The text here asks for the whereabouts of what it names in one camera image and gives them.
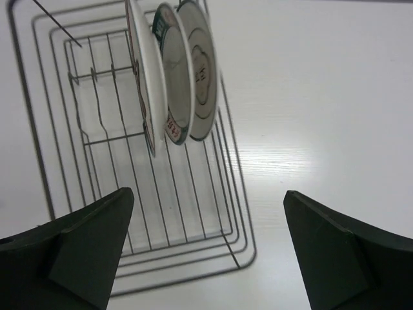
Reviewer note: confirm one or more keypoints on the grey wire dish rack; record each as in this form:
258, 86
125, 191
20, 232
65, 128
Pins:
190, 218

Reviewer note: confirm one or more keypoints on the white plate grey pattern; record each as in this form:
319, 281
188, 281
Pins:
205, 65

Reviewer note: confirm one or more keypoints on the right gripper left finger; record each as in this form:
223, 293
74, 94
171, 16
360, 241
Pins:
70, 262

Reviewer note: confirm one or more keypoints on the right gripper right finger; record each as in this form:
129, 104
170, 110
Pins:
346, 263

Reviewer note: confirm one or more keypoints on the orange sunburst plate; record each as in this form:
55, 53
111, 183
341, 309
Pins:
150, 78

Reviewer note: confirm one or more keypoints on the green rimmed white plate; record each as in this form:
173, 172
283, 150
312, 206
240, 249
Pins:
178, 69

